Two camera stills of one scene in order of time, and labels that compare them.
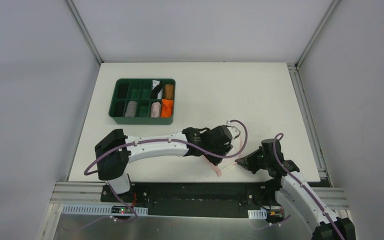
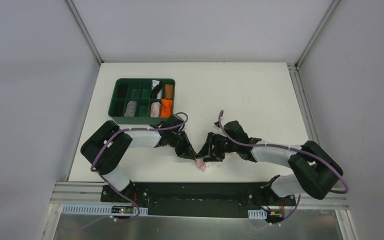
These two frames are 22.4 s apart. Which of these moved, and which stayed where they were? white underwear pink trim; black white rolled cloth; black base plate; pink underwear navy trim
Moved: white underwear pink trim
Stayed: black base plate; black white rolled cloth; pink underwear navy trim
